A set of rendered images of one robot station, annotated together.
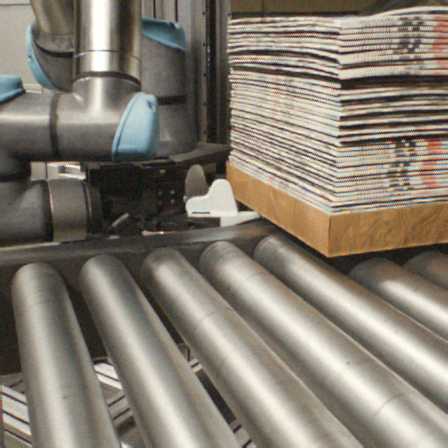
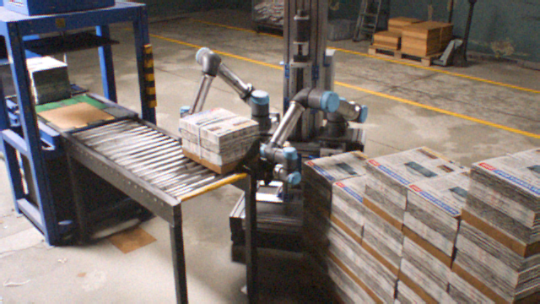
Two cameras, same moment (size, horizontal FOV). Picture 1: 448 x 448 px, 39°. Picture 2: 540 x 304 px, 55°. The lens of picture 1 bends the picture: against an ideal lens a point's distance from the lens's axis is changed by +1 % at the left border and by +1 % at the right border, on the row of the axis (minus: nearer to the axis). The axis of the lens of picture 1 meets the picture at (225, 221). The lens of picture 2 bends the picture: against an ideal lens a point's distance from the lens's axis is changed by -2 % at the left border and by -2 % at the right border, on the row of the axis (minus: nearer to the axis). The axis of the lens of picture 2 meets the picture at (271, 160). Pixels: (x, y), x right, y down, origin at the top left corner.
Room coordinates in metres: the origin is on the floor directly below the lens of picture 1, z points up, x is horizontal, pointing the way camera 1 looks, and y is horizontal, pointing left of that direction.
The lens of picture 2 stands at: (-0.03, -2.95, 2.05)
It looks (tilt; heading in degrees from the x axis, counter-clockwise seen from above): 24 degrees down; 68
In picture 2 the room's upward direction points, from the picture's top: straight up
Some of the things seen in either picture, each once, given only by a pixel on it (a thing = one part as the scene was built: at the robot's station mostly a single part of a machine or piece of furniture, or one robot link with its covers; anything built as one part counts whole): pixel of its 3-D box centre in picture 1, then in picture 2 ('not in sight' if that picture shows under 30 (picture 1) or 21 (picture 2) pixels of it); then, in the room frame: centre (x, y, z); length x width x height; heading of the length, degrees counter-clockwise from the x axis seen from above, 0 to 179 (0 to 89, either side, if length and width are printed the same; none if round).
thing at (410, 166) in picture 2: not in sight; (415, 165); (1.39, -1.20, 1.06); 0.37 x 0.29 x 0.01; 5
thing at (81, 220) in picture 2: not in sight; (78, 198); (-0.03, 0.51, 0.34); 0.06 x 0.06 x 0.68; 21
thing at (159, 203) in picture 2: not in sight; (111, 172); (0.18, -0.04, 0.74); 1.34 x 0.05 x 0.12; 111
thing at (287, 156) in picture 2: not in sight; (287, 158); (1.03, -0.61, 0.92); 0.11 x 0.08 x 0.11; 120
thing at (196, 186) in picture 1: (198, 186); not in sight; (0.84, 0.04, 0.82); 0.09 x 0.03 x 0.06; 137
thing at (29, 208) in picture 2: not in sight; (83, 163); (0.05, 1.00, 0.38); 0.94 x 0.69 x 0.63; 21
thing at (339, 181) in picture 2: not in sight; (387, 268); (1.40, -1.07, 0.42); 1.17 x 0.39 x 0.83; 94
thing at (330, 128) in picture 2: not in sight; (335, 125); (1.57, -0.16, 0.87); 0.15 x 0.15 x 0.10
